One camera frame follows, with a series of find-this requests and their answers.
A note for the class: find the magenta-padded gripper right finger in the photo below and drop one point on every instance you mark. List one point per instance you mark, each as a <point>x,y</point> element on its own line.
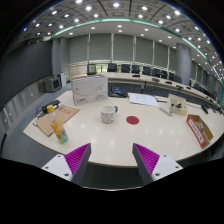
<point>163,166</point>

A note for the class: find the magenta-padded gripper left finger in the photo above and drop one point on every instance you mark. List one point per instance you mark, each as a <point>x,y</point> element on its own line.
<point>58,166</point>

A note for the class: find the yellow-capped clear drink bottle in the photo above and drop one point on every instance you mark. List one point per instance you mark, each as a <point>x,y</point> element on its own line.
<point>60,131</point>

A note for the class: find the brown paper envelope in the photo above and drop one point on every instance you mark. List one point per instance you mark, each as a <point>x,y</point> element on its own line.
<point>45,125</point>

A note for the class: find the open red cardboard box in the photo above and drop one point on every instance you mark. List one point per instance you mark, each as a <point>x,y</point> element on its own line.
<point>196,133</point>

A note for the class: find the flat round red coaster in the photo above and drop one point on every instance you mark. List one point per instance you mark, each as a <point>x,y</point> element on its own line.
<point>132,120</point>

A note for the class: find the white power strip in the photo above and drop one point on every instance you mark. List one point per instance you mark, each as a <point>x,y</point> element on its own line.
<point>165,110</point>

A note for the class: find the black flat device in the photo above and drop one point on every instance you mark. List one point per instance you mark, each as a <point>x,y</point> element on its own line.
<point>49,105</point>

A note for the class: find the small open white box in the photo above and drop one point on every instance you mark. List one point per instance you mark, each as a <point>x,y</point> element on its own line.
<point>178,106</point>

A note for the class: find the white printed paper sheet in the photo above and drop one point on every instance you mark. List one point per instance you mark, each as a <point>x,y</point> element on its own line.
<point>143,99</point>

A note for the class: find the large white cardboard box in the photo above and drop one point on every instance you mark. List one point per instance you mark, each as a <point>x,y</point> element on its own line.
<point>88,90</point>

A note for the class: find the grey box monitor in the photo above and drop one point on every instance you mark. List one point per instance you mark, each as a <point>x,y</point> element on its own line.
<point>52,84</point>

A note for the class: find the black desk console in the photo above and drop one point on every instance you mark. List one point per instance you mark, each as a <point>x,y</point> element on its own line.
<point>117,92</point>

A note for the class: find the row of black office chairs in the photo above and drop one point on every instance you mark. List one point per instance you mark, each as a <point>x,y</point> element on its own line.
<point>125,68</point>

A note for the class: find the round ceiling lights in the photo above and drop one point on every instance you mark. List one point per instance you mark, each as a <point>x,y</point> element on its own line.
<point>116,5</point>

